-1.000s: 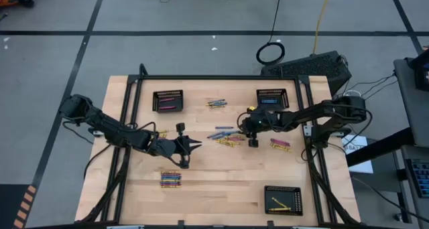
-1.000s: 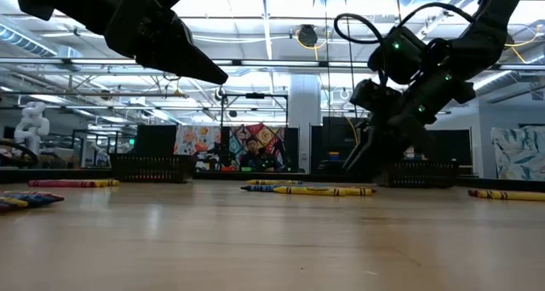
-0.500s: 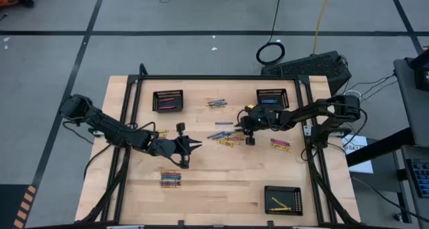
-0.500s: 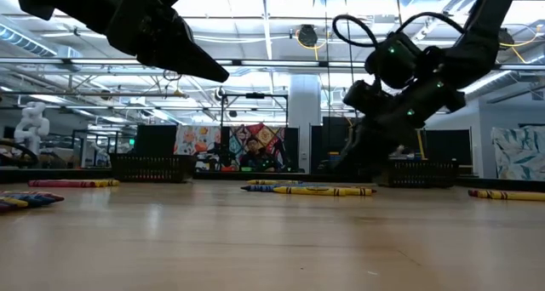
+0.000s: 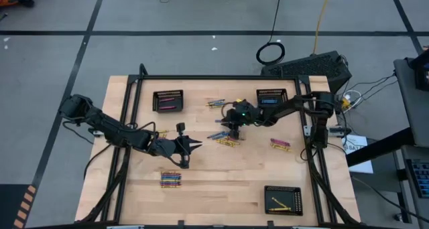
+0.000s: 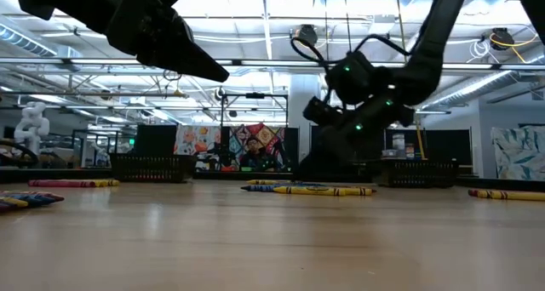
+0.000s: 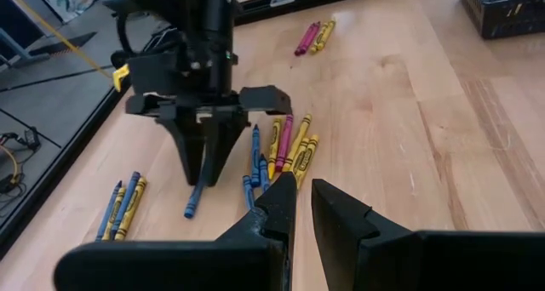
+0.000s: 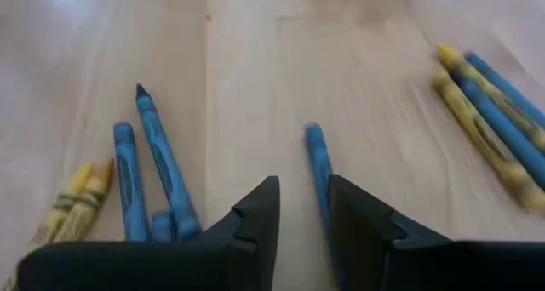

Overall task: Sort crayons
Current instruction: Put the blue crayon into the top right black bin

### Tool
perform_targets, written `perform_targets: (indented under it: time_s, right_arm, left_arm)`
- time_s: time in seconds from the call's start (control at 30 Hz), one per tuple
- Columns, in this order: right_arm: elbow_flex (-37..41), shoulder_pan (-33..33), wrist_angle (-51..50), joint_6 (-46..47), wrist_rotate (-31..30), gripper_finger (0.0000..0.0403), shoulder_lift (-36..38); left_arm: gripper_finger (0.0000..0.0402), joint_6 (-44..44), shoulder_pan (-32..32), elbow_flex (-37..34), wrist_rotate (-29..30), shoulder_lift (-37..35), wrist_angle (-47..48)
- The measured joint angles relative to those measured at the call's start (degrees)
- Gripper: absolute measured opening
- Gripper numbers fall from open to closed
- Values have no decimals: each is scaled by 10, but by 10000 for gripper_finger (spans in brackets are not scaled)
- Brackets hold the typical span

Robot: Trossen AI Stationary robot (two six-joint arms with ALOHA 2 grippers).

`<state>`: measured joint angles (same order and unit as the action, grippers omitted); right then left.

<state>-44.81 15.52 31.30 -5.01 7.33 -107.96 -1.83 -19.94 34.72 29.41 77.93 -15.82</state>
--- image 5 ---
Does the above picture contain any white printed paper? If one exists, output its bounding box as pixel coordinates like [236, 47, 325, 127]
[342, 134, 374, 175]

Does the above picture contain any black coiled cable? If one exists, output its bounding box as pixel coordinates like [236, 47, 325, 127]
[255, 0, 286, 66]

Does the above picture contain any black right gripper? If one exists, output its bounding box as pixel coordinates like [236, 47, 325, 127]
[220, 100, 263, 141]

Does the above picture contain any black slotted plastic basket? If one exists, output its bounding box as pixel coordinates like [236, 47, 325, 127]
[263, 185, 304, 217]
[256, 88, 289, 108]
[152, 89, 185, 114]

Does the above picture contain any black orange-striped floor mat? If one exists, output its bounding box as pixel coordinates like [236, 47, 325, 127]
[0, 183, 38, 229]

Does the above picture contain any black keyboard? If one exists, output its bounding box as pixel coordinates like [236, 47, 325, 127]
[404, 158, 429, 199]

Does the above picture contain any white cable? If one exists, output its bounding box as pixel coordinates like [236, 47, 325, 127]
[341, 89, 363, 110]

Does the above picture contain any black aluminium table frame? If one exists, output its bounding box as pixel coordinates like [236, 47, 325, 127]
[80, 63, 361, 229]

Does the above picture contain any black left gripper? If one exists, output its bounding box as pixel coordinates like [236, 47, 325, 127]
[149, 122, 203, 170]

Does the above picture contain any black computer case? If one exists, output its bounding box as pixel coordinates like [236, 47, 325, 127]
[260, 50, 353, 96]

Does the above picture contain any dark side desk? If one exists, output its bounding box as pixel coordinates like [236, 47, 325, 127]
[346, 56, 429, 229]

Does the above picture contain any black monitor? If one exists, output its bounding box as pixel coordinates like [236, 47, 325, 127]
[412, 48, 429, 92]

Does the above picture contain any yellow power cable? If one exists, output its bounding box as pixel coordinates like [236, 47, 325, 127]
[312, 0, 333, 56]

